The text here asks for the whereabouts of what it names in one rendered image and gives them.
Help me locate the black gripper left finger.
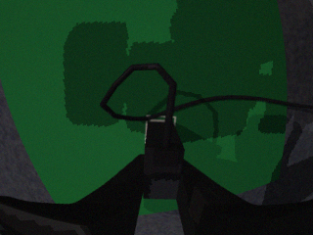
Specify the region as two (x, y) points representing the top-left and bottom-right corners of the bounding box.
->
(0, 154), (145, 235)

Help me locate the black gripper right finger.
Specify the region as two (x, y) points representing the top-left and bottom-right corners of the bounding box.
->
(176, 160), (313, 235)

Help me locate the green circuit board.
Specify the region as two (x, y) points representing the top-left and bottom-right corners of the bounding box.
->
(0, 0), (287, 205)

